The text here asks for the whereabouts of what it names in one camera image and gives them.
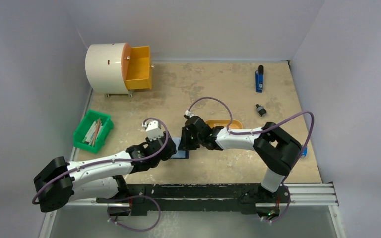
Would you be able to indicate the white cylindrical drawer cabinet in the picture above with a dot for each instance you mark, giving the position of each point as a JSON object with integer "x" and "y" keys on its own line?
{"x": 106, "y": 67}

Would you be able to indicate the small blue block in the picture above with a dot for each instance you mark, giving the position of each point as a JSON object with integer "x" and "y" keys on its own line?
{"x": 304, "y": 153}

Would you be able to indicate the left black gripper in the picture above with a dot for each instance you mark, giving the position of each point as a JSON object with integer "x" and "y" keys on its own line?
{"x": 149, "y": 142}

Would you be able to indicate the tan oval plastic tray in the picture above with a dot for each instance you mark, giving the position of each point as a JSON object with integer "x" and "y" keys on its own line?
{"x": 215, "y": 123}

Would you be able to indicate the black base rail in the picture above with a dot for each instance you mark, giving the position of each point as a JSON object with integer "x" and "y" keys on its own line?
{"x": 246, "y": 198}

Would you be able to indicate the small black grey knob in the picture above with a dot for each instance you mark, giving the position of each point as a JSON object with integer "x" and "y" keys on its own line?
{"x": 261, "y": 110}

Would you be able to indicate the sticks in green bin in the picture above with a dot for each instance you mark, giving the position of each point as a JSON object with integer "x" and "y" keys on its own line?
{"x": 93, "y": 132}

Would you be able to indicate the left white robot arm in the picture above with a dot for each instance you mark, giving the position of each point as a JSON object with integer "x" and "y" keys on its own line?
{"x": 61, "y": 182}

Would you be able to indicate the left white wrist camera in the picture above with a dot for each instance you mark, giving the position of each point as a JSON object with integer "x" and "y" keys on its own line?
{"x": 152, "y": 129}

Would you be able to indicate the orange plastic drawer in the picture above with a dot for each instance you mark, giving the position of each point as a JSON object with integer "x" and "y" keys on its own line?
{"x": 139, "y": 74}

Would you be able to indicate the blue leather card holder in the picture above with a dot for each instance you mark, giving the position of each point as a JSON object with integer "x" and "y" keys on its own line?
{"x": 180, "y": 154}

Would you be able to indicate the blue black utility tool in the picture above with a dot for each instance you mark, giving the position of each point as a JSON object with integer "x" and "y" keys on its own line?
{"x": 259, "y": 78}

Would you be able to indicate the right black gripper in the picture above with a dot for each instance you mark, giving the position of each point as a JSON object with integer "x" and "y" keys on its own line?
{"x": 184, "y": 139}

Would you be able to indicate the green plastic bin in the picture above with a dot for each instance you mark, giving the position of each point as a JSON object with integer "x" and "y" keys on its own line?
{"x": 84, "y": 126}

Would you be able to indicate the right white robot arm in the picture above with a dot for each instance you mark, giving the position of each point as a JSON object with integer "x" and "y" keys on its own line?
{"x": 278, "y": 149}

